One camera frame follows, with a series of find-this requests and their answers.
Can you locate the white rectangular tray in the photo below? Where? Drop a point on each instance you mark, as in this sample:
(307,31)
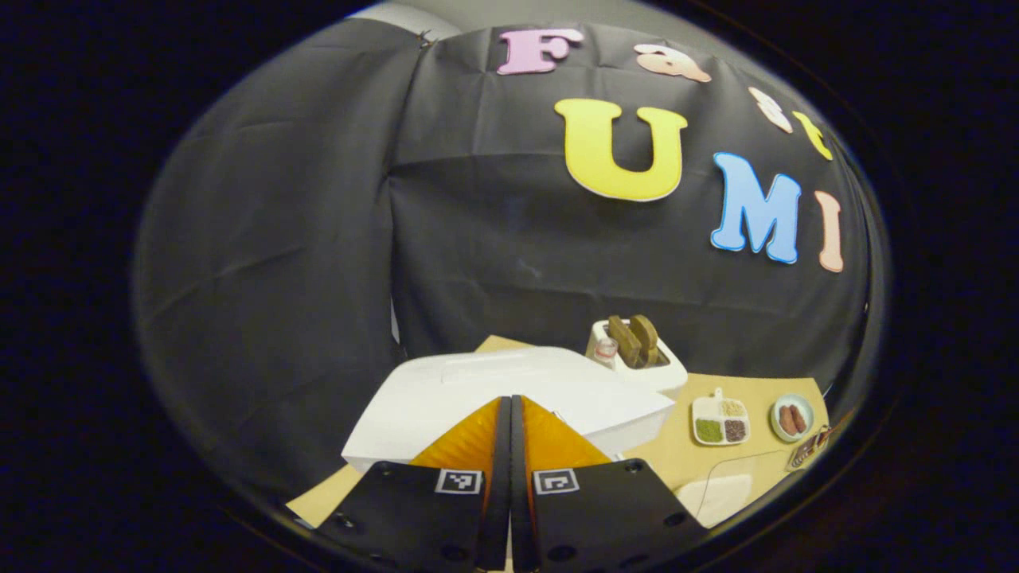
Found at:
(716,501)

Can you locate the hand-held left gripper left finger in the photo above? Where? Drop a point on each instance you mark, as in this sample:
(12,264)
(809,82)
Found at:
(497,493)

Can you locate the black cloth clip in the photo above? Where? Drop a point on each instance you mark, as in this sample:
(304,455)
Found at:
(426,38)

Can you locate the white divided grain dish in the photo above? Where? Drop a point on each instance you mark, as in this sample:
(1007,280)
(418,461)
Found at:
(720,418)

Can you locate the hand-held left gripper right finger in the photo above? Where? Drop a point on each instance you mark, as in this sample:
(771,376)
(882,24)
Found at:
(519,493)

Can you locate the white rice cooker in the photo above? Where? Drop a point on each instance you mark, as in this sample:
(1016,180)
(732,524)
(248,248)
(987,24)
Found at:
(446,398)

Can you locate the black backdrop cloth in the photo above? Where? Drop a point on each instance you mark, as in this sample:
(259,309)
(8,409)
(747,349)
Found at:
(279,239)

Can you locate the red meat piece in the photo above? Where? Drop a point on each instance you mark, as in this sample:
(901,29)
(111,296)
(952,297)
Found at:
(787,420)
(799,417)

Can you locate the small clear bottle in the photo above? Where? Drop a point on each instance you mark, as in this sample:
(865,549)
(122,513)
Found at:
(606,352)

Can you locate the pale green plate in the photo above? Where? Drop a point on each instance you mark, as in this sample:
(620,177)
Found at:
(776,420)

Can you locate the white chopstick holder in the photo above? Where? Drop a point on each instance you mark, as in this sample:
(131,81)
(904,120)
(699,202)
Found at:
(665,378)

